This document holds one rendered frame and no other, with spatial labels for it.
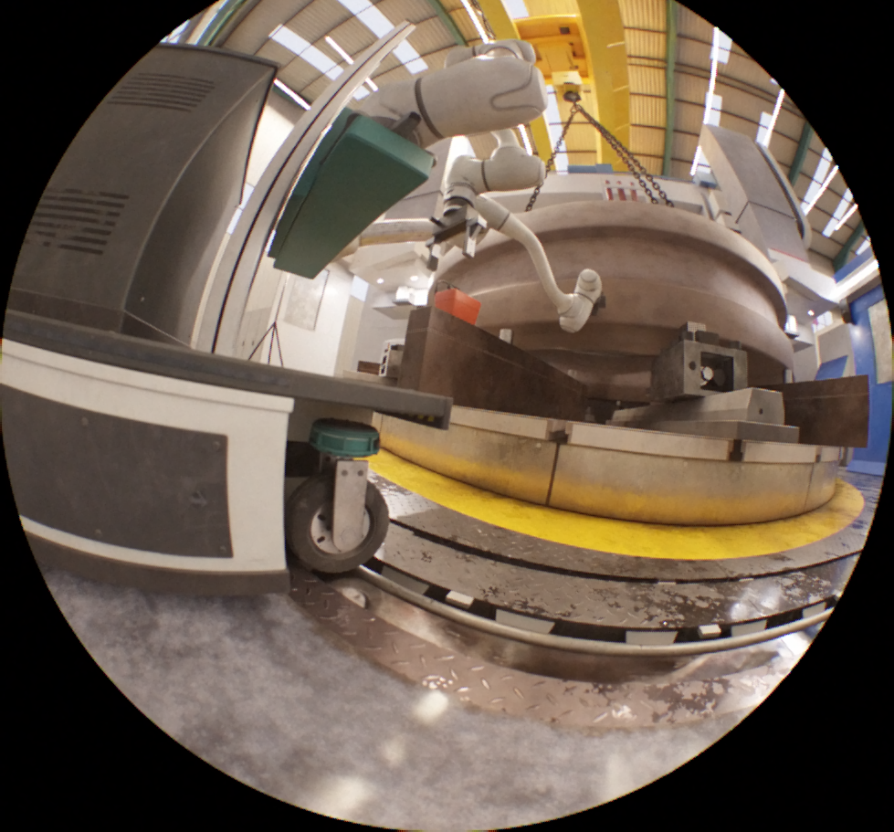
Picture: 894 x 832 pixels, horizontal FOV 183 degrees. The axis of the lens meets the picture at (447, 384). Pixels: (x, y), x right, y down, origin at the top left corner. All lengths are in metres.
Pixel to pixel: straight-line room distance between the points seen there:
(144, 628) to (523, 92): 0.90
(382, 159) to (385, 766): 0.71
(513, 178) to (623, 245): 1.28
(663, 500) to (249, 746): 1.09
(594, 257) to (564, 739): 1.99
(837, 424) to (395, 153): 2.25
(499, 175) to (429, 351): 0.68
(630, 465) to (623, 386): 5.11
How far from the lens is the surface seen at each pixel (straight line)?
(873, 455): 5.13
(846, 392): 2.15
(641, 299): 1.65
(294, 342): 4.16
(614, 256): 1.94
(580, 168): 9.14
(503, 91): 0.55
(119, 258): 0.43
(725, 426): 0.95
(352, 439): 0.39
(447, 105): 0.57
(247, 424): 0.30
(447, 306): 1.25
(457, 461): 1.18
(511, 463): 1.05
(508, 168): 0.82
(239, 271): 0.49
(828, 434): 2.15
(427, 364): 1.08
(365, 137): 0.48
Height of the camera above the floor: 0.31
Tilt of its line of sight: 4 degrees up
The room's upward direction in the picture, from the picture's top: 8 degrees clockwise
